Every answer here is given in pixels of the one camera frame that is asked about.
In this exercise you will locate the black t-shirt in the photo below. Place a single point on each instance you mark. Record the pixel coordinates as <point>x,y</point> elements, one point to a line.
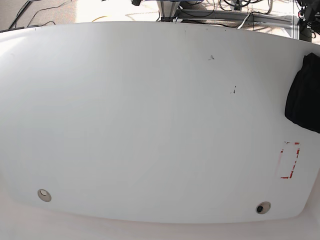
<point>303,100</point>

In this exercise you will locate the red tape rectangle marking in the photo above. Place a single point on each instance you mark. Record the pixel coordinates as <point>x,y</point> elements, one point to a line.
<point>288,158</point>

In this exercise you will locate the right table grommet hole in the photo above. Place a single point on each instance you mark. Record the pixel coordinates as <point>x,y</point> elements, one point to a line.
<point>263,208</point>

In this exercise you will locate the table grommet hole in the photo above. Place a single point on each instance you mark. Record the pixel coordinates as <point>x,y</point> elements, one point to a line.
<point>44,195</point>
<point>263,208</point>

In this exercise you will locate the left table grommet hole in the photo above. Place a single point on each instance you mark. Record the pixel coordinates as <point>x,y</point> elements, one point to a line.
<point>44,195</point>

